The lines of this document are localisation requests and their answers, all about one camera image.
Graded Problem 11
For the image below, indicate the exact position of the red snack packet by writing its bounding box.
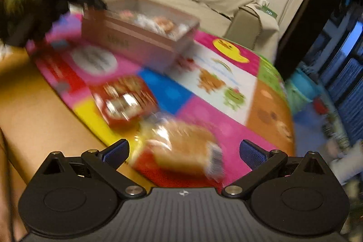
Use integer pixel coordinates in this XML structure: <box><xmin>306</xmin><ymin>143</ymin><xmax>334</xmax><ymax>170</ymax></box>
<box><xmin>90</xmin><ymin>75</ymin><xmax>160</xmax><ymax>130</ymax></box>

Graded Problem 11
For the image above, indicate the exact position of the blue bucket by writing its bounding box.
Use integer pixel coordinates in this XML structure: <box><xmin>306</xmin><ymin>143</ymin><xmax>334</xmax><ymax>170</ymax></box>
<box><xmin>286</xmin><ymin>71</ymin><xmax>321</xmax><ymax>115</ymax></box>

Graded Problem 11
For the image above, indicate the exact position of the colourful play mat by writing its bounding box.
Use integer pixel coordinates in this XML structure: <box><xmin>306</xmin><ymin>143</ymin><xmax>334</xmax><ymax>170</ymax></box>
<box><xmin>25</xmin><ymin>12</ymin><xmax>296</xmax><ymax>189</ymax></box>

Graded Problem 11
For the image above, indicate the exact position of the red basin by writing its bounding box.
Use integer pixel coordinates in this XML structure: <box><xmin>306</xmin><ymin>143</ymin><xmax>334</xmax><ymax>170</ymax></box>
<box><xmin>313</xmin><ymin>97</ymin><xmax>327</xmax><ymax>115</ymax></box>

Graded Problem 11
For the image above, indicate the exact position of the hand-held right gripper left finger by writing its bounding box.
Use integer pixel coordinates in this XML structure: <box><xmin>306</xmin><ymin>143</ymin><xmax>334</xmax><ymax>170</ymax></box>
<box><xmin>42</xmin><ymin>138</ymin><xmax>147</xmax><ymax>199</ymax></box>

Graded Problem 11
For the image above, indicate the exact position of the green tag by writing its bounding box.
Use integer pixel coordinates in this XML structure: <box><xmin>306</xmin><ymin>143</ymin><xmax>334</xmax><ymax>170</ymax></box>
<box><xmin>261</xmin><ymin>5</ymin><xmax>277</xmax><ymax>17</ymax></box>

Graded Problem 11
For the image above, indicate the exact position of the pink cardboard box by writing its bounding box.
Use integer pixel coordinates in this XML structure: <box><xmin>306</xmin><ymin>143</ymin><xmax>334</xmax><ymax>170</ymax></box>
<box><xmin>81</xmin><ymin>0</ymin><xmax>201</xmax><ymax>74</ymax></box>

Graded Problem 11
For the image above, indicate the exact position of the long bread packet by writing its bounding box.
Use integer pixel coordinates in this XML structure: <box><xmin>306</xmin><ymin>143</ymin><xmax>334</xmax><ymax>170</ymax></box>
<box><xmin>129</xmin><ymin>114</ymin><xmax>226</xmax><ymax>183</ymax></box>

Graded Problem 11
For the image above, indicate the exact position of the dark framed window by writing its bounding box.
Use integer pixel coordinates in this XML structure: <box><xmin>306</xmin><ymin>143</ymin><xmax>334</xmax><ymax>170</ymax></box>
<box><xmin>312</xmin><ymin>0</ymin><xmax>363</xmax><ymax>146</ymax></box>

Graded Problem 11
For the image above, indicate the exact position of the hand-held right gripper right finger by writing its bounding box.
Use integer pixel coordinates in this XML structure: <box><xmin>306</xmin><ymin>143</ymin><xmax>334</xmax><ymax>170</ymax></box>
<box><xmin>221</xmin><ymin>139</ymin><xmax>331</xmax><ymax>199</ymax></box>

